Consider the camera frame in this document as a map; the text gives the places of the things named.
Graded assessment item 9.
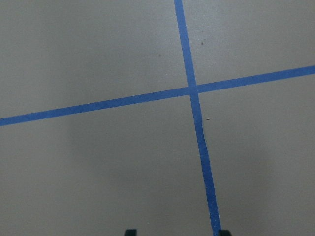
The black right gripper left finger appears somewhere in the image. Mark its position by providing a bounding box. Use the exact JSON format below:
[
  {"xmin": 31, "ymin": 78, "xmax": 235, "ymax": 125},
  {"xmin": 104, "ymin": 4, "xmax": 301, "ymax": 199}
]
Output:
[{"xmin": 124, "ymin": 229, "xmax": 137, "ymax": 236}]

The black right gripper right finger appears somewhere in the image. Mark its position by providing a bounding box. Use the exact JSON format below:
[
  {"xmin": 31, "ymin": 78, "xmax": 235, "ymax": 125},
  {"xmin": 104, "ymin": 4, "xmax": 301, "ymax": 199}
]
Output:
[{"xmin": 218, "ymin": 230, "xmax": 231, "ymax": 236}]

